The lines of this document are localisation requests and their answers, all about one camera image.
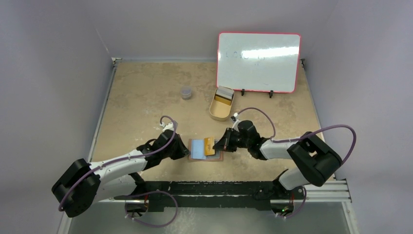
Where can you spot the stack of cards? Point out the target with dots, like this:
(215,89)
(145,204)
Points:
(224,95)

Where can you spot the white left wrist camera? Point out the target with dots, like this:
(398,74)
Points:
(169,126)

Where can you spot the gold credit card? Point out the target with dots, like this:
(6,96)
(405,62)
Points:
(208,146)

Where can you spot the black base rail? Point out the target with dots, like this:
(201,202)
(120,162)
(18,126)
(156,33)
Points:
(259,195)

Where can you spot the red framed whiteboard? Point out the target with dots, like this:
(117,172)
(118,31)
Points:
(258,61)

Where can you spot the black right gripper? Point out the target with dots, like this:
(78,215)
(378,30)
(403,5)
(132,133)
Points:
(227,140)

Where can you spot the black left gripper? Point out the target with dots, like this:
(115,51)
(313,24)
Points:
(182,151)

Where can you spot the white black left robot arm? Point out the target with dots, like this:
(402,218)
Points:
(84,184)

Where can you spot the brown leather card holder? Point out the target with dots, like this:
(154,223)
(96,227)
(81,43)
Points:
(202,150)

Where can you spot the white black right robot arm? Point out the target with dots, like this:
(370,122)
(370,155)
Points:
(315,161)

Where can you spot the beige oval plastic tray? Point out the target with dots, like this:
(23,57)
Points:
(219,111)

